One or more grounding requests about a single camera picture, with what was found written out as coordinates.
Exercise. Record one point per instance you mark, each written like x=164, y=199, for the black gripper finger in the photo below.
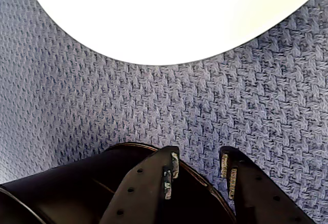
x=138, y=195
x=258, y=203

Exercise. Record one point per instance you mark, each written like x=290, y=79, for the white round plate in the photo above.
x=166, y=16

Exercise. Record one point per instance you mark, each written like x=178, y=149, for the black metal bucket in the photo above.
x=64, y=188

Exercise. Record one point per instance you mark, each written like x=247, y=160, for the blue woven tablecloth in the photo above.
x=102, y=101

